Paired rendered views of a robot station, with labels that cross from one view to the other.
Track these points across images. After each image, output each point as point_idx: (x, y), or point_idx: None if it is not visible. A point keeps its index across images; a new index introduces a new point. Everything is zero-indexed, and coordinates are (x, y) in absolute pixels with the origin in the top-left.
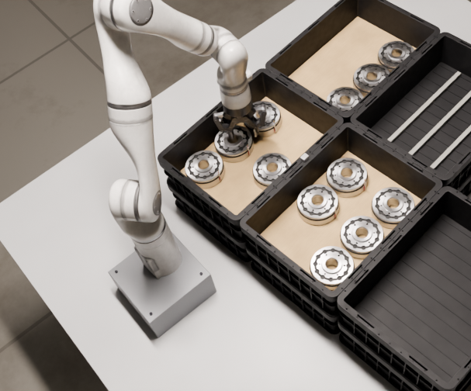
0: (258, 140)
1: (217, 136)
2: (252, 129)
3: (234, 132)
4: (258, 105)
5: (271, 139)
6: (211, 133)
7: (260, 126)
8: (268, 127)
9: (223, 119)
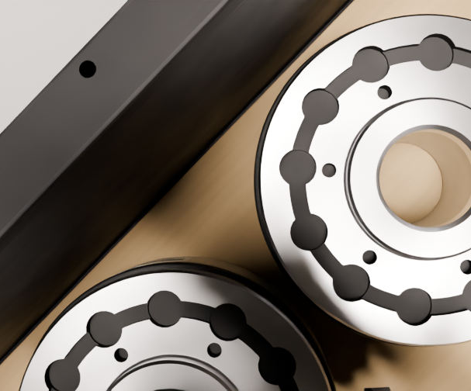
0: (363, 359)
1: (37, 386)
2: (341, 321)
3: (185, 368)
4: (390, 56)
5: None
6: None
7: (410, 294)
8: None
9: (69, 246)
